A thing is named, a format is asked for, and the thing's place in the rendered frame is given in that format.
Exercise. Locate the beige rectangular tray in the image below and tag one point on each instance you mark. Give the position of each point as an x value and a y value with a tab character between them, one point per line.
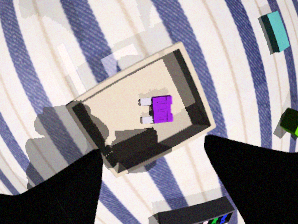
109	114

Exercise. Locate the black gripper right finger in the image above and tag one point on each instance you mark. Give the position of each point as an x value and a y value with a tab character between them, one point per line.
263	183

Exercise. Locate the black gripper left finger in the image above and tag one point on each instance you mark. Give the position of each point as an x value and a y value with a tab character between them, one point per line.
69	197

